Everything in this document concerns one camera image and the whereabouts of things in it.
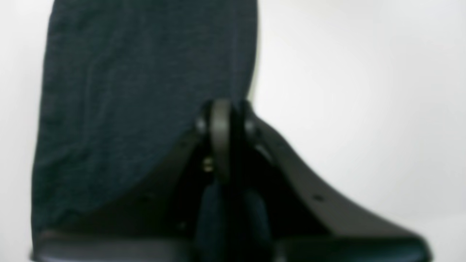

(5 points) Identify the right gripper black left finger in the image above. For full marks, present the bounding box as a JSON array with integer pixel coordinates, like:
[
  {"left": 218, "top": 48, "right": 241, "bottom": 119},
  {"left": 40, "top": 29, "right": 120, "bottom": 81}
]
[{"left": 32, "top": 102, "right": 215, "bottom": 262}]

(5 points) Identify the dark navy long-sleeve shirt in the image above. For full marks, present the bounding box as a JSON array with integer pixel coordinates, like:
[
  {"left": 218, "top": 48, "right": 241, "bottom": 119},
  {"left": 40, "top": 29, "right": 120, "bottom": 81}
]
[{"left": 31, "top": 0, "right": 269, "bottom": 262}]

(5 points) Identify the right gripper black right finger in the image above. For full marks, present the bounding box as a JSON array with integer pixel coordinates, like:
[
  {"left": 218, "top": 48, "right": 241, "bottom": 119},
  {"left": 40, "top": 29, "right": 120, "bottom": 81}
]
[{"left": 239, "top": 102, "right": 432, "bottom": 262}]

